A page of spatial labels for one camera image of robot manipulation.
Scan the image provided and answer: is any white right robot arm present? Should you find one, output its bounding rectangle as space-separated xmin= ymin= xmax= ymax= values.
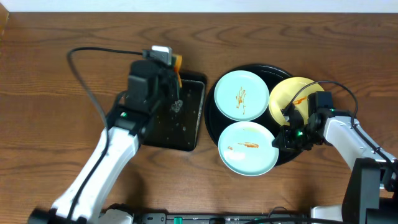
xmin=272 ymin=108 xmax=397 ymax=223

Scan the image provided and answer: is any light green plate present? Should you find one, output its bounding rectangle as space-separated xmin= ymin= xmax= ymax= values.
xmin=218 ymin=121 xmax=279 ymax=177
xmin=214 ymin=70 xmax=270 ymax=121

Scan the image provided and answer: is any round black tray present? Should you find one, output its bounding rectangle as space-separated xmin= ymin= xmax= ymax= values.
xmin=204 ymin=63 xmax=301 ymax=166

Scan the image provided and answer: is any orange sponge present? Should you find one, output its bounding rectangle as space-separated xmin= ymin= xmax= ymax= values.
xmin=172 ymin=54 xmax=182 ymax=88

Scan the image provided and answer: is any square black tray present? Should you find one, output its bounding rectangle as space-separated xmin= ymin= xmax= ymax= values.
xmin=143 ymin=70 xmax=207 ymax=151

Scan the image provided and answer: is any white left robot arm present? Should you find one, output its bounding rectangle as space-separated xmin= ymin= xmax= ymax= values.
xmin=28 ymin=55 xmax=182 ymax=223

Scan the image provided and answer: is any yellow plate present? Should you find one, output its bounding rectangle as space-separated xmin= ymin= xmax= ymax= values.
xmin=269 ymin=77 xmax=324 ymax=126

